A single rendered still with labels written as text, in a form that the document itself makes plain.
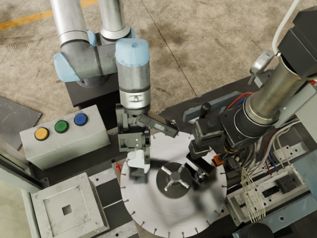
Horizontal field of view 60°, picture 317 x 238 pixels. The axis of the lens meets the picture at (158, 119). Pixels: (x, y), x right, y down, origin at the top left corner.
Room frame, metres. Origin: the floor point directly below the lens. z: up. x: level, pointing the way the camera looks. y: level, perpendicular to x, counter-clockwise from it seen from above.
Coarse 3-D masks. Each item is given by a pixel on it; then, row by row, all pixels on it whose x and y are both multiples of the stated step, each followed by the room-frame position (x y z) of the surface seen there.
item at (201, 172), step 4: (196, 132) 0.24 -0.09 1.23; (188, 156) 0.25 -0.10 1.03; (192, 160) 0.24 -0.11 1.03; (196, 160) 0.24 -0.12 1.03; (200, 160) 0.24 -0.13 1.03; (204, 160) 0.24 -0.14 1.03; (196, 164) 0.23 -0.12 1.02; (200, 164) 0.23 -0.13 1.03; (204, 164) 0.23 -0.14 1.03; (208, 164) 0.23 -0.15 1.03; (200, 168) 0.22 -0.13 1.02; (204, 168) 0.22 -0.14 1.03; (208, 168) 0.22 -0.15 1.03; (212, 168) 0.22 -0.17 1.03; (200, 172) 0.21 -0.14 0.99; (204, 172) 0.21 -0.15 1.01; (208, 172) 0.20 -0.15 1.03
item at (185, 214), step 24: (168, 144) 0.31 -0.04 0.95; (192, 168) 0.23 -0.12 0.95; (216, 168) 0.24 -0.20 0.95; (144, 192) 0.15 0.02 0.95; (192, 192) 0.16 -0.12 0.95; (216, 192) 0.17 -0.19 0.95; (144, 216) 0.08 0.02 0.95; (168, 216) 0.09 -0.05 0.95; (192, 216) 0.09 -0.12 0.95; (216, 216) 0.10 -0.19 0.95
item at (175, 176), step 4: (184, 164) 0.23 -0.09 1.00; (164, 168) 0.21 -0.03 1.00; (180, 168) 0.22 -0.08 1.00; (168, 172) 0.20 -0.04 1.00; (172, 172) 0.20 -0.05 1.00; (176, 172) 0.20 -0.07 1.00; (180, 172) 0.21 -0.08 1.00; (172, 176) 0.19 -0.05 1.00; (176, 176) 0.19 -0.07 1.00; (172, 180) 0.18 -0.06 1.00; (176, 180) 0.18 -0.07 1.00; (180, 180) 0.18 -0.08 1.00; (168, 184) 0.17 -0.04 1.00; (184, 184) 0.17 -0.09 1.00; (168, 188) 0.16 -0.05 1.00
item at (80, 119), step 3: (78, 114) 0.41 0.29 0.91; (81, 114) 0.41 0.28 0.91; (75, 117) 0.40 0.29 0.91; (78, 117) 0.40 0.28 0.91; (81, 117) 0.40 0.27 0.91; (84, 117) 0.40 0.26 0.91; (75, 120) 0.38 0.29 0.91; (78, 120) 0.38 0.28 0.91; (81, 120) 0.39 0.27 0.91; (84, 120) 0.39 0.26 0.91; (78, 123) 0.37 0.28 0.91; (81, 123) 0.37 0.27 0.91
